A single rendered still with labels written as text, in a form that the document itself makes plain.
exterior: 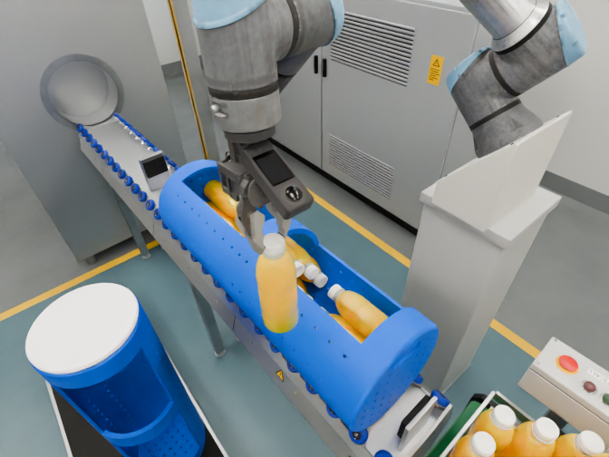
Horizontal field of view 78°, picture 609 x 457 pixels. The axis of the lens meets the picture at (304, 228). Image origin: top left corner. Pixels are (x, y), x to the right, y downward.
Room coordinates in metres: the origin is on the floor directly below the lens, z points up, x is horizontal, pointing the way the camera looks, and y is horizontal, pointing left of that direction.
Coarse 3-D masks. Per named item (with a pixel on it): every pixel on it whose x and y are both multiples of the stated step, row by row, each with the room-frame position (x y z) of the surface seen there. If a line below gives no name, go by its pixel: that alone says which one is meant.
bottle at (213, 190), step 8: (208, 184) 1.06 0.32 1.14; (216, 184) 1.05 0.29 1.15; (208, 192) 1.03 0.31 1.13; (216, 192) 1.02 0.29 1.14; (224, 192) 1.00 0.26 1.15; (216, 200) 0.99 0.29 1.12; (224, 200) 0.97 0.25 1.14; (232, 200) 0.96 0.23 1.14; (224, 208) 0.95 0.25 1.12; (232, 208) 0.94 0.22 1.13; (232, 216) 0.93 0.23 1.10
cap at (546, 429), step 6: (540, 420) 0.28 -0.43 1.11; (546, 420) 0.28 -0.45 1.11; (534, 426) 0.27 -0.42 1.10; (540, 426) 0.27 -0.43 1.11; (546, 426) 0.27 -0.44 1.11; (552, 426) 0.27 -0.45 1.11; (540, 432) 0.26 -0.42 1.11; (546, 432) 0.26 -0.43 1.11; (552, 432) 0.26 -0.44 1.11; (558, 432) 0.26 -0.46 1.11; (540, 438) 0.25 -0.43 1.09; (546, 438) 0.25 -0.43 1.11; (552, 438) 0.25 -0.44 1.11
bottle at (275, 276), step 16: (272, 256) 0.43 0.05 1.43; (288, 256) 0.45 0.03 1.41; (256, 272) 0.44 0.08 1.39; (272, 272) 0.42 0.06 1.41; (288, 272) 0.43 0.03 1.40; (272, 288) 0.41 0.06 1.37; (288, 288) 0.42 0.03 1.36; (272, 304) 0.41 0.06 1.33; (288, 304) 0.42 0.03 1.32; (272, 320) 0.41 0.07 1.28; (288, 320) 0.41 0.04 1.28
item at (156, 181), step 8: (160, 152) 1.39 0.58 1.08; (144, 160) 1.34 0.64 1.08; (152, 160) 1.35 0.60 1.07; (160, 160) 1.37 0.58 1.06; (144, 168) 1.33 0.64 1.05; (152, 168) 1.34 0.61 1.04; (160, 168) 1.36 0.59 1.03; (144, 176) 1.34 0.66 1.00; (152, 176) 1.33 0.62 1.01; (160, 176) 1.37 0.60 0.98; (168, 176) 1.39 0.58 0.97; (152, 184) 1.34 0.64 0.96; (160, 184) 1.36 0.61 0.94
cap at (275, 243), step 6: (270, 234) 0.47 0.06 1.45; (276, 234) 0.47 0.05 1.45; (264, 240) 0.45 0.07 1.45; (270, 240) 0.45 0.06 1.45; (276, 240) 0.45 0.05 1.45; (282, 240) 0.45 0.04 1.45; (270, 246) 0.44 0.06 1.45; (276, 246) 0.44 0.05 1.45; (282, 246) 0.44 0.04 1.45; (264, 252) 0.44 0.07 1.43; (270, 252) 0.43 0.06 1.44; (276, 252) 0.43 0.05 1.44
